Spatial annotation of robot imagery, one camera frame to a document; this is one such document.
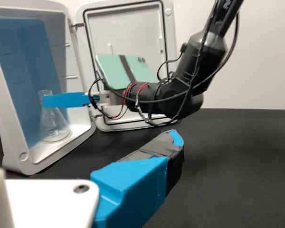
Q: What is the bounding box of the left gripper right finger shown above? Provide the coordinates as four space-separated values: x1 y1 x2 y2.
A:
89 129 185 228

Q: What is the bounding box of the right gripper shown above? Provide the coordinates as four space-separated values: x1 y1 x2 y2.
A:
41 89 118 109

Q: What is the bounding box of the clear flask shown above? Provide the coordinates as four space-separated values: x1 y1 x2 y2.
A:
38 89 73 143

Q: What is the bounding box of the white box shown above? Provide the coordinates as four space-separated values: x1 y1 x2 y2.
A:
0 0 95 177

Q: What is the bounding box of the box door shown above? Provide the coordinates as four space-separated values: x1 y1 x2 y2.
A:
70 0 179 132

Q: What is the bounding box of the right wrist camera phone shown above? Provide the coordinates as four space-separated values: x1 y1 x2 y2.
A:
95 54 158 92

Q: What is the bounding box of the black cable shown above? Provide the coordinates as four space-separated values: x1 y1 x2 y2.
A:
95 11 240 100

